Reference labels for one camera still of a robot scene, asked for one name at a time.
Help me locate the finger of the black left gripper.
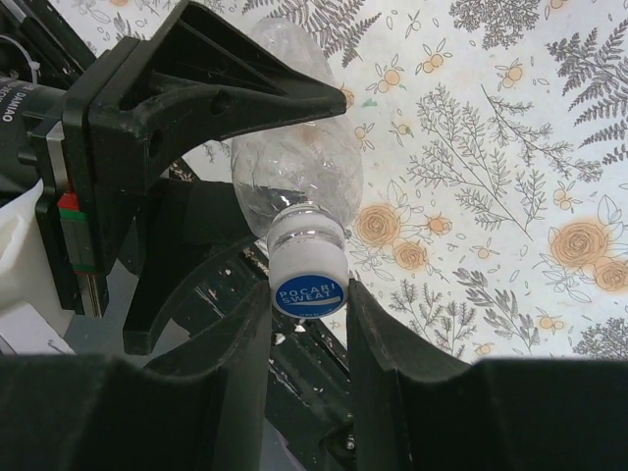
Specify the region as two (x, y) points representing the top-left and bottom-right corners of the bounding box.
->
(123, 179), (254, 354)
(88, 1), (345, 196)

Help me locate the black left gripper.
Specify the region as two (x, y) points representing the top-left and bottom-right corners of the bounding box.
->
(0, 0), (129, 315)

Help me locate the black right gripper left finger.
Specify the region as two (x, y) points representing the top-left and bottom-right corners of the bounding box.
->
(1, 282), (271, 470)

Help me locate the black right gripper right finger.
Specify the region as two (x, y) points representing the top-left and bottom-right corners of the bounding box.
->
(347, 281), (627, 470)

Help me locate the clear plastic bottle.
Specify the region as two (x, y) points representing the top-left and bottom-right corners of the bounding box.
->
(231, 18), (363, 238)

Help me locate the blue white bottle cap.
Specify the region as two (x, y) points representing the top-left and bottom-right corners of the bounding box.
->
(267, 212), (349, 319)

